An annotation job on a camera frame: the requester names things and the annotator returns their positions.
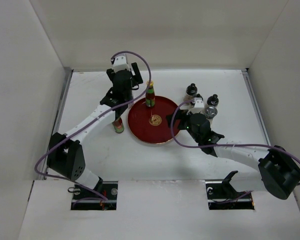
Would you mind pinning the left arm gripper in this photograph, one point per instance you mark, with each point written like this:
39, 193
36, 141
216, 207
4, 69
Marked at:
136, 75

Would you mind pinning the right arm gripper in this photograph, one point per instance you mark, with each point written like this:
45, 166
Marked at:
181, 114

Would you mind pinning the brown spice grinder jar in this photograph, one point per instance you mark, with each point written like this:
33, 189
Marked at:
191, 90

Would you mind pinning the red sauce bottle green label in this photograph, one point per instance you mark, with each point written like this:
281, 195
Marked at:
150, 95

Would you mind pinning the silver top spice jar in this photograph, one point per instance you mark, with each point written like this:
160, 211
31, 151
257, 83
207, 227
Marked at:
210, 113

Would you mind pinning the black cap spice jar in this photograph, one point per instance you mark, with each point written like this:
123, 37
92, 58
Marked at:
213, 100

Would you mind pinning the white powder grinder jar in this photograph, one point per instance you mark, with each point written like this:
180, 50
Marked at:
198, 96

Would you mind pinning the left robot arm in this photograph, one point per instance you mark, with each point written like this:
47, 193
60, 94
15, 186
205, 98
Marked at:
119, 156

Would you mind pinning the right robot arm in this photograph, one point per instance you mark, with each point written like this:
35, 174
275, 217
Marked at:
278, 170

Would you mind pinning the red round tray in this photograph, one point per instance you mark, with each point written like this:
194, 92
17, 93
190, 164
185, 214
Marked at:
149, 124

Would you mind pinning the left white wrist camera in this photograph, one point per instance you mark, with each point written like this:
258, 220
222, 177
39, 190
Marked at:
120, 63

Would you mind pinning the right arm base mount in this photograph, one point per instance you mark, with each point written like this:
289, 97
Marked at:
221, 195

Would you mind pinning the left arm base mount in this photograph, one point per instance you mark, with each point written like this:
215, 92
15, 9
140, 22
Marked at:
85, 200

